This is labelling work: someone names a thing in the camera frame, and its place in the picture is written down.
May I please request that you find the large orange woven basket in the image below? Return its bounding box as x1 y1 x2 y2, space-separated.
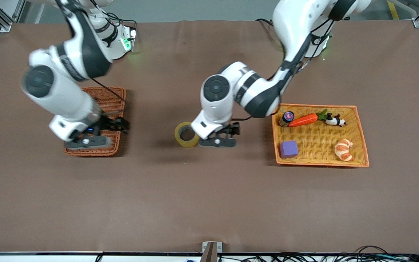
271 104 370 168

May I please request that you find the black white panda toy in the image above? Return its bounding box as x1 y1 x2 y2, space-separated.
325 114 347 127

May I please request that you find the small jar purple lid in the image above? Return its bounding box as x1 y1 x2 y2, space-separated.
279 111 295 127

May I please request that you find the yellow tape roll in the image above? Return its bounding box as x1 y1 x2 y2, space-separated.
174 122 200 148

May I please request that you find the black cable bundle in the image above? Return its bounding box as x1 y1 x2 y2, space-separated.
228 246 419 262

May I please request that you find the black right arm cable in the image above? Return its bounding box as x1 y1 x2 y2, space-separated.
86 75 127 117

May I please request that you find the small brown woven basket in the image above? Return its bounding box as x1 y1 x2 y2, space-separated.
63 86 127 157

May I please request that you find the purple foam cube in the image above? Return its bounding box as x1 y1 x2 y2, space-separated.
280 140 299 159

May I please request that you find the orange toy carrot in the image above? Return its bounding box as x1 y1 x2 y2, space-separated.
288 109 328 127

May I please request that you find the metal bracket with post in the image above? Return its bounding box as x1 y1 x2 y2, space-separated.
200 241 223 262

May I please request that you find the toy croissant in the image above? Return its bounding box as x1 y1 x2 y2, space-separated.
334 139 354 162

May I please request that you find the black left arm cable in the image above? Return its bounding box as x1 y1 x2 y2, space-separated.
266 16 337 81

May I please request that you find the brown table cover cloth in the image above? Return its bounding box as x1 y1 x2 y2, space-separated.
0 20 419 254

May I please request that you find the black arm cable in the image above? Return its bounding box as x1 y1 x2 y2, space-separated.
266 16 337 81
86 75 127 117

